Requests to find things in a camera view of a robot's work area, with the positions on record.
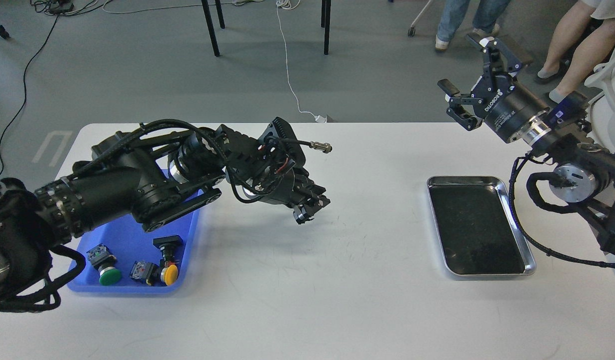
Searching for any black push button switch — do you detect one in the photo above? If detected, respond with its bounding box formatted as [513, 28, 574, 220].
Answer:
[152, 235, 183, 267]

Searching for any black cable on floor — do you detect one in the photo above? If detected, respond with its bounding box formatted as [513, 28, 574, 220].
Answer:
[0, 0, 101, 190]

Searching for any person in blue jeans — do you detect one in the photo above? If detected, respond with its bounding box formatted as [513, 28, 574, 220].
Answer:
[434, 0, 510, 52]

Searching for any white rolling stand leg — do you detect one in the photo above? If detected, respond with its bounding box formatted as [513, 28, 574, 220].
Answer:
[406, 0, 434, 38]

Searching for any silver metal tray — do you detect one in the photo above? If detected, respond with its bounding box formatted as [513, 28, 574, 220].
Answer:
[426, 175, 536, 280]

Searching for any white cable on floor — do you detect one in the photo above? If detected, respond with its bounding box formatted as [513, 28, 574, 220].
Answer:
[275, 0, 328, 123]

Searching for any blue plastic tray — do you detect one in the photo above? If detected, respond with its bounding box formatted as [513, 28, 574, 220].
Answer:
[66, 168, 207, 294]

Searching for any yellow push button switch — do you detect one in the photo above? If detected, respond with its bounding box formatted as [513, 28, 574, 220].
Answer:
[129, 260, 179, 286]

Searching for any black table leg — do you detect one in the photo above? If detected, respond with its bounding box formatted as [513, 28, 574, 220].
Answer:
[201, 0, 226, 57]
[320, 0, 332, 56]

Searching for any person with bare legs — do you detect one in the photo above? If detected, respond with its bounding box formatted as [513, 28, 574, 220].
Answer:
[536, 0, 615, 104]

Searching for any black table leg right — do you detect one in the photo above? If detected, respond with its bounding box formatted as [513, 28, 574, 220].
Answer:
[320, 0, 332, 56]

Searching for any green push button switch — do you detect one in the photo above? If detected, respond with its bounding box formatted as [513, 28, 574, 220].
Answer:
[86, 243, 122, 286]

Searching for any black table leg left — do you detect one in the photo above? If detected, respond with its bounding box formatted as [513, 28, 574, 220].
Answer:
[201, 0, 226, 57]

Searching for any black robot arm image left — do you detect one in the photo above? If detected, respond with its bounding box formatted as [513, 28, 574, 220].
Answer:
[0, 117, 332, 313]

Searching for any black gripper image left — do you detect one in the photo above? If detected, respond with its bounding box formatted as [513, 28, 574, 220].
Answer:
[227, 160, 331, 224]

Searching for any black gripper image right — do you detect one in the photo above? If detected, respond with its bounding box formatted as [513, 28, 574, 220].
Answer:
[437, 33, 551, 145]

